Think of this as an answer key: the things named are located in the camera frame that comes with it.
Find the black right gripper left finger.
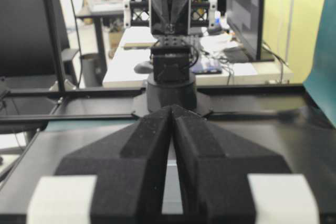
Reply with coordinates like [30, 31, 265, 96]
[27, 106, 172, 223]

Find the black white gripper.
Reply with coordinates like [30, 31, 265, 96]
[123, 0, 217, 36]

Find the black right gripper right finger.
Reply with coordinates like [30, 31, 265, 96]
[172, 105, 320, 223]

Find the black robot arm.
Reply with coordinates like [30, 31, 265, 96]
[26, 0, 320, 223]

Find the grey computer mouse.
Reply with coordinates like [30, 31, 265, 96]
[134, 61, 153, 74]

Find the blue box on desk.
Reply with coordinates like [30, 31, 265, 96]
[191, 58, 222, 74]

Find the white desk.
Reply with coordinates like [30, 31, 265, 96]
[103, 27, 293, 89]

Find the black computer monitor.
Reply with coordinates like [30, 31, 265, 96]
[226, 0, 274, 62]

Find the black trash bin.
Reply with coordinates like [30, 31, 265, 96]
[80, 53, 102, 88]

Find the black vertical pole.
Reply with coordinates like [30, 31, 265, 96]
[43, 0, 65, 93]

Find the teal cloth backdrop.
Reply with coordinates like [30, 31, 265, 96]
[303, 0, 335, 127]

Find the black office chair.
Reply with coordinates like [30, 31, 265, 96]
[0, 0, 80, 88]

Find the black aluminium frame rail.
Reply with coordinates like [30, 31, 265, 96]
[1, 85, 306, 134]

